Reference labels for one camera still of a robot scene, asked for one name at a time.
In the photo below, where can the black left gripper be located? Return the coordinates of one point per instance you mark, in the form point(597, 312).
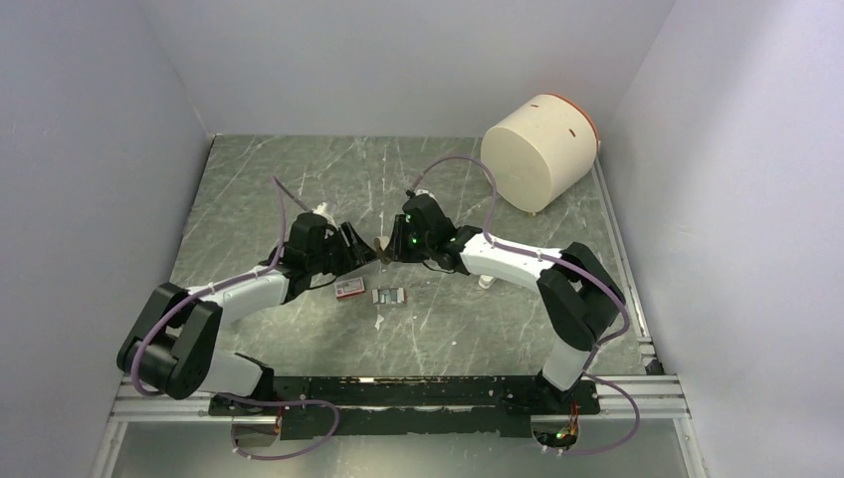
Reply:
point(357, 253)

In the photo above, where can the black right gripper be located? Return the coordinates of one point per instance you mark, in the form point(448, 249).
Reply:
point(397, 247)

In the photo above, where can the red staple box sleeve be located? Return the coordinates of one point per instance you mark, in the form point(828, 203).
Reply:
point(348, 288)

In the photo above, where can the staple box tray with staples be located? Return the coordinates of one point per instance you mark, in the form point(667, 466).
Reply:
point(389, 296)

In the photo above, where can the beige stapler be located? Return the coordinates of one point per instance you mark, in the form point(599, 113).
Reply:
point(382, 249)

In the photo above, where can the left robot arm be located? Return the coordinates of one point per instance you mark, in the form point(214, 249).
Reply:
point(171, 348)

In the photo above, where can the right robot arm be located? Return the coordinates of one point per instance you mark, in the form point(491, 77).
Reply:
point(580, 298)

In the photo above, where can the cream cylindrical container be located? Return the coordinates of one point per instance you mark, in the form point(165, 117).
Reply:
point(540, 150)

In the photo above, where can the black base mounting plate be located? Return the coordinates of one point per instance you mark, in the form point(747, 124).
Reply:
point(502, 404)

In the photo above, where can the aluminium frame rail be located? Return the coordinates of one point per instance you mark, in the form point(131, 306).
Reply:
point(657, 397)

